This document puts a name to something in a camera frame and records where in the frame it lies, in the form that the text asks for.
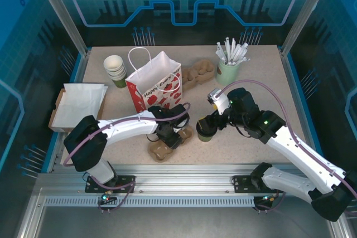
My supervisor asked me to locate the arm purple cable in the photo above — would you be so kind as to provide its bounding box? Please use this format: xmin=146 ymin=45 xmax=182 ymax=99
xmin=64 ymin=102 xmax=192 ymax=213
xmin=219 ymin=79 xmax=357 ymax=213

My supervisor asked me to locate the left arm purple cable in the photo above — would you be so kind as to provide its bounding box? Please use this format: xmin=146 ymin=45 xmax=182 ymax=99
xmin=64 ymin=102 xmax=192 ymax=213

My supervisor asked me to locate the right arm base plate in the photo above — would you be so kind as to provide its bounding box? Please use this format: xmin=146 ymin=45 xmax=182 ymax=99
xmin=232 ymin=174 xmax=283 ymax=194

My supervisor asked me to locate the green straw holder cup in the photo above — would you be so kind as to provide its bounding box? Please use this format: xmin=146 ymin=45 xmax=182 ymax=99
xmin=216 ymin=59 xmax=241 ymax=86

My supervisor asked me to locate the aluminium frame post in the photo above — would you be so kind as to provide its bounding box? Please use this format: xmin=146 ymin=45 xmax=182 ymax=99
xmin=31 ymin=0 xmax=91 ymax=56
xmin=280 ymin=0 xmax=337 ymax=56

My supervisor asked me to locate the red white paper bag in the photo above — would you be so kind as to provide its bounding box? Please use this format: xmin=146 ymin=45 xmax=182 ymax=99
xmin=124 ymin=46 xmax=184 ymax=114

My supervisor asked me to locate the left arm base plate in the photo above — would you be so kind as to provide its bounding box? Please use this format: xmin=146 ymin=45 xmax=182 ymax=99
xmin=84 ymin=174 xmax=137 ymax=194

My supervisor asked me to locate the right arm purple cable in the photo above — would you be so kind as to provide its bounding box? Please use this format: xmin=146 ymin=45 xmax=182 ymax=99
xmin=219 ymin=79 xmax=357 ymax=213

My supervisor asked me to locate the aluminium table side rail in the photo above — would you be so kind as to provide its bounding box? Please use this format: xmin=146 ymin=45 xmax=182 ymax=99
xmin=281 ymin=50 xmax=319 ymax=149
xmin=41 ymin=50 xmax=91 ymax=174

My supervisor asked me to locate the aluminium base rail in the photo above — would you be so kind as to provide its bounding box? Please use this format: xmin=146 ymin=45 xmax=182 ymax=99
xmin=36 ymin=164 xmax=335 ymax=197

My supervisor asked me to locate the slotted cable duct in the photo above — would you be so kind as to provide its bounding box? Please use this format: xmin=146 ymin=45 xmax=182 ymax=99
xmin=44 ymin=196 xmax=256 ymax=208

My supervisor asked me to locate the white paper napkin stack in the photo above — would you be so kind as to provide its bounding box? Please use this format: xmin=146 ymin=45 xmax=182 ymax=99
xmin=54 ymin=82 xmax=109 ymax=133

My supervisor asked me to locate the small connector board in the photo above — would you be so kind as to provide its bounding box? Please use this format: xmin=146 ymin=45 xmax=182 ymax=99
xmin=258 ymin=193 xmax=279 ymax=204
xmin=99 ymin=192 xmax=118 ymax=204

